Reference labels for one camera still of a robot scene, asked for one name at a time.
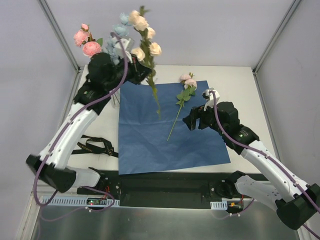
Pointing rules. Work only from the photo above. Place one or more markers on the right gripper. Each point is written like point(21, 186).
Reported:
point(196, 117)

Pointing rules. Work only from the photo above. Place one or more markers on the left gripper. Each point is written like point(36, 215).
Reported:
point(139, 70)

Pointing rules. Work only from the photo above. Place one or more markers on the pale pink rose stem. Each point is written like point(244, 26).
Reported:
point(189, 90)

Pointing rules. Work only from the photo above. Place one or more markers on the blue flower stem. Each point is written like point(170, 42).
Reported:
point(121, 30)

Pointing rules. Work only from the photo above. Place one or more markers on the cream rose stem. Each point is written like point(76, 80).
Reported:
point(147, 50)

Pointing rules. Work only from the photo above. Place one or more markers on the blue wrapping paper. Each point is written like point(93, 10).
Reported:
point(153, 138)

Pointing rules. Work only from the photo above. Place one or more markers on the black printed ribbon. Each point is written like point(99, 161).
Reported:
point(89, 148)

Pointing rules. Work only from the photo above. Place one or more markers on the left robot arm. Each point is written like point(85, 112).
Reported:
point(103, 78)

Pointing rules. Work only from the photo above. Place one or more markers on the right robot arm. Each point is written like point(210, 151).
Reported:
point(293, 199)

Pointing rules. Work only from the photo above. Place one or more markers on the clear glass vase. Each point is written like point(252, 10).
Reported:
point(115, 99)

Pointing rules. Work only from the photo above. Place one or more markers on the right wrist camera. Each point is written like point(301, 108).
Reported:
point(212, 97)

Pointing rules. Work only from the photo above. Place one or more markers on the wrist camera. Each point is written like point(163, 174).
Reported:
point(212, 97)
point(127, 43)

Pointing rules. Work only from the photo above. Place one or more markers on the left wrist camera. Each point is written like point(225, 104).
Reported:
point(127, 43)

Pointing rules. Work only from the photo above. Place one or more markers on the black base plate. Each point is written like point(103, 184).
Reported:
point(178, 190)

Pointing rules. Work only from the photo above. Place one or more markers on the right white cable duct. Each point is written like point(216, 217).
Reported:
point(226, 204)

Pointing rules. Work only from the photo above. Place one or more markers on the white cable duct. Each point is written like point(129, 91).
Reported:
point(226, 204)
point(80, 201)

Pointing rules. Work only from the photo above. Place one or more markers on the left aluminium frame post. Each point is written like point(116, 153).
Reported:
point(59, 34)

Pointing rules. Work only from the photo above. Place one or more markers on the aluminium frame post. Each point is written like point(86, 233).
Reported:
point(59, 34)
point(276, 35)

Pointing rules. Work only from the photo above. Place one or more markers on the right aluminium frame post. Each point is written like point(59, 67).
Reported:
point(276, 35)

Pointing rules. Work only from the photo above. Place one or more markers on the left white cable duct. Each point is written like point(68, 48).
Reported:
point(80, 201)

